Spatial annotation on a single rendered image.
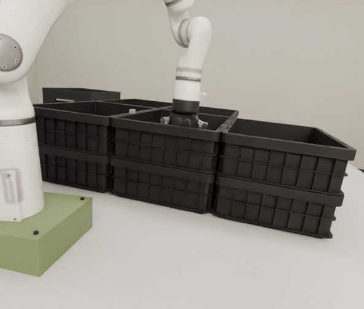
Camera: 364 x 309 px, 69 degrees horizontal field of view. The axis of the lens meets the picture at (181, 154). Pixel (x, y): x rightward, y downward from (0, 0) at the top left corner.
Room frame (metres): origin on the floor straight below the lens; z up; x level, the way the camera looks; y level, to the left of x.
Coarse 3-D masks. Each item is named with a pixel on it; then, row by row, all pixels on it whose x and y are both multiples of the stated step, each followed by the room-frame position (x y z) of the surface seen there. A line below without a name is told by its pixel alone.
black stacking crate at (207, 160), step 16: (160, 112) 1.06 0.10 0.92; (208, 128) 1.03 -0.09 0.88; (128, 144) 0.70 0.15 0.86; (144, 144) 0.68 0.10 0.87; (160, 144) 0.68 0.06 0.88; (176, 144) 0.66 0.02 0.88; (192, 144) 0.66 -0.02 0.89; (208, 144) 0.65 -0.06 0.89; (144, 160) 0.69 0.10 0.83; (160, 160) 0.68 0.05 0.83; (176, 160) 0.67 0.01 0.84; (192, 160) 0.66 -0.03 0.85; (208, 160) 0.65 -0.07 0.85
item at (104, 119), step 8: (32, 104) 0.82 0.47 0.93; (40, 104) 0.85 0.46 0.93; (48, 104) 0.88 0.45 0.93; (56, 104) 0.92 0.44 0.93; (64, 104) 0.96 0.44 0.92; (112, 104) 1.13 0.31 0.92; (120, 104) 1.12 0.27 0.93; (40, 112) 0.76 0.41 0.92; (48, 112) 0.75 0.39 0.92; (56, 112) 0.74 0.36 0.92; (64, 112) 0.74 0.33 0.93; (72, 112) 0.73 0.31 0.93; (136, 112) 0.88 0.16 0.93; (72, 120) 0.73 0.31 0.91; (80, 120) 0.72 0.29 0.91; (88, 120) 0.72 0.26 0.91; (96, 120) 0.71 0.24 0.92; (104, 120) 0.71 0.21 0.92
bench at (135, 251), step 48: (48, 192) 0.70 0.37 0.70; (96, 192) 0.73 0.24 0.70; (96, 240) 0.49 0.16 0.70; (144, 240) 0.51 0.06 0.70; (192, 240) 0.52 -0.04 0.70; (240, 240) 0.54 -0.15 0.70; (288, 240) 0.56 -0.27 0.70; (336, 240) 0.58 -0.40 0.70; (0, 288) 0.34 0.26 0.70; (48, 288) 0.35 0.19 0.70; (96, 288) 0.36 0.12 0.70; (144, 288) 0.37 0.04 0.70; (192, 288) 0.38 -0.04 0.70; (240, 288) 0.39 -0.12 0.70; (288, 288) 0.40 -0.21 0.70; (336, 288) 0.41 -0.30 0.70
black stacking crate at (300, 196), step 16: (224, 176) 0.63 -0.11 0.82; (224, 192) 0.64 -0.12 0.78; (240, 192) 0.63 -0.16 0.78; (256, 192) 0.61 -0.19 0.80; (272, 192) 0.60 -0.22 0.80; (288, 192) 0.59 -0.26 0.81; (304, 192) 0.58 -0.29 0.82; (224, 208) 0.64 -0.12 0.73; (240, 208) 0.63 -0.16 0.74; (256, 208) 0.62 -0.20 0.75; (272, 208) 0.60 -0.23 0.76; (288, 208) 0.60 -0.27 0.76; (304, 208) 0.59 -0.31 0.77; (320, 208) 0.58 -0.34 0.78; (256, 224) 0.62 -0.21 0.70; (272, 224) 0.60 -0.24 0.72; (288, 224) 0.59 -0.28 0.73; (304, 224) 0.59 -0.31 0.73; (320, 224) 0.57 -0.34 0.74
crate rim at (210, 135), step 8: (144, 112) 0.91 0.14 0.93; (112, 120) 0.70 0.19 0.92; (120, 120) 0.70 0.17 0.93; (128, 120) 0.69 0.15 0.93; (136, 120) 0.70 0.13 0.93; (128, 128) 0.69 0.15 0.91; (136, 128) 0.68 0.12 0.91; (144, 128) 0.68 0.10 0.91; (152, 128) 0.67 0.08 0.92; (160, 128) 0.67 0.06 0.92; (168, 128) 0.66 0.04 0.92; (176, 128) 0.66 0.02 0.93; (184, 128) 0.65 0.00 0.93; (192, 128) 0.65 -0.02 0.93; (184, 136) 0.65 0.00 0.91; (192, 136) 0.65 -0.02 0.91; (200, 136) 0.64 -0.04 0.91; (208, 136) 0.64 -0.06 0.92; (216, 136) 0.64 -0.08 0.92
